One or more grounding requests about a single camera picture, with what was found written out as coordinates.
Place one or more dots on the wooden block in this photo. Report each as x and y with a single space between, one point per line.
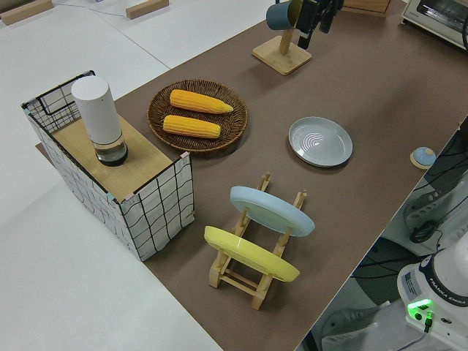
146 9
25 11

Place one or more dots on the wooden dish rack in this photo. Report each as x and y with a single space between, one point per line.
234 279

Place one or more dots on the blue call bell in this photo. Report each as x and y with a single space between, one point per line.
423 156

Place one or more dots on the yellow plate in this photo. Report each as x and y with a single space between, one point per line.
248 254

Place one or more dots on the wooden shelf board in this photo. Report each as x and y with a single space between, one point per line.
142 161

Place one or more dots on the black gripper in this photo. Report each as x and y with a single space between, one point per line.
311 9

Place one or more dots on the gray round plate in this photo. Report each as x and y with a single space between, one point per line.
331 150

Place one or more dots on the wooden mug tree stand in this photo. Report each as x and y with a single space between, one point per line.
283 58

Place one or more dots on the cream toaster oven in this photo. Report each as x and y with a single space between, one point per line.
435 22

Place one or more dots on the light blue plate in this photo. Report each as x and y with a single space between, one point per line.
270 212

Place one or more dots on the round wicker basket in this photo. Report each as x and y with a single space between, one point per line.
234 124

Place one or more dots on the large wooden box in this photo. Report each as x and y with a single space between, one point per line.
365 5

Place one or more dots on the yellow corn cob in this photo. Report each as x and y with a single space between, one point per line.
197 101
190 126

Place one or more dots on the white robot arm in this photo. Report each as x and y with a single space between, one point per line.
438 281

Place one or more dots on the dark blue mug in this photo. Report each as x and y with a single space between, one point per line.
278 17

